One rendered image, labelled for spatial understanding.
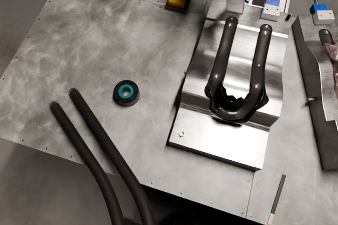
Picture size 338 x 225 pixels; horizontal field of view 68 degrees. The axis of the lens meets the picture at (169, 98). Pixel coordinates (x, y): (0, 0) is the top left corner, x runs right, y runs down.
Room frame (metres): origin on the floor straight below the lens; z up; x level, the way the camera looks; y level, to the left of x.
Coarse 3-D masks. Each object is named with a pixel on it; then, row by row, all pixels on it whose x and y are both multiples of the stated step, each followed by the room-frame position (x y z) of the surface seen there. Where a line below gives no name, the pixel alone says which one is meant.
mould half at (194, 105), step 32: (224, 0) 0.58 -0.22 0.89; (256, 32) 0.44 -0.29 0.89; (288, 32) 0.43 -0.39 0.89; (192, 64) 0.34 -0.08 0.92; (192, 96) 0.24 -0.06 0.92; (192, 128) 0.17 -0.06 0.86; (224, 128) 0.16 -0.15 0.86; (256, 128) 0.15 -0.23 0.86; (224, 160) 0.07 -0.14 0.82; (256, 160) 0.06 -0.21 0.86
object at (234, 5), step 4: (228, 0) 0.53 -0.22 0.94; (232, 0) 0.53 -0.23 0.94; (236, 0) 0.53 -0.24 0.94; (240, 0) 0.52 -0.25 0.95; (244, 0) 0.54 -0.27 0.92; (228, 4) 0.53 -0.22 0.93; (232, 4) 0.52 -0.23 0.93; (236, 4) 0.52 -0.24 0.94; (240, 4) 0.51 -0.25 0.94; (228, 8) 0.53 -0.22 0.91; (232, 8) 0.53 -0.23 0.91; (236, 8) 0.52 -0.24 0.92; (240, 8) 0.52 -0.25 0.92; (232, 12) 0.53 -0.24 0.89; (236, 12) 0.52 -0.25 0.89; (240, 12) 0.52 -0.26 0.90
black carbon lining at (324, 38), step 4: (320, 32) 0.44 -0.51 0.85; (324, 32) 0.44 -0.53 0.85; (328, 32) 0.44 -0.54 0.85; (320, 36) 0.42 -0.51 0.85; (324, 36) 0.42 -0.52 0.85; (328, 36) 0.42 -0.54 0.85; (320, 40) 0.41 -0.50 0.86; (324, 40) 0.41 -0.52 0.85; (328, 40) 0.41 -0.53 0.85; (332, 40) 0.40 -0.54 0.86; (332, 44) 0.39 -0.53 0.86
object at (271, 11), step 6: (270, 0) 0.55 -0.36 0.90; (276, 0) 0.54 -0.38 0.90; (264, 6) 0.52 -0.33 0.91; (270, 6) 0.51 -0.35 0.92; (276, 6) 0.51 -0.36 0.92; (264, 12) 0.49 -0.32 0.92; (270, 12) 0.49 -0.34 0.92; (276, 12) 0.49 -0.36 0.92; (264, 18) 0.49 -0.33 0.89; (270, 18) 0.48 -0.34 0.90; (276, 18) 0.48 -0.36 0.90
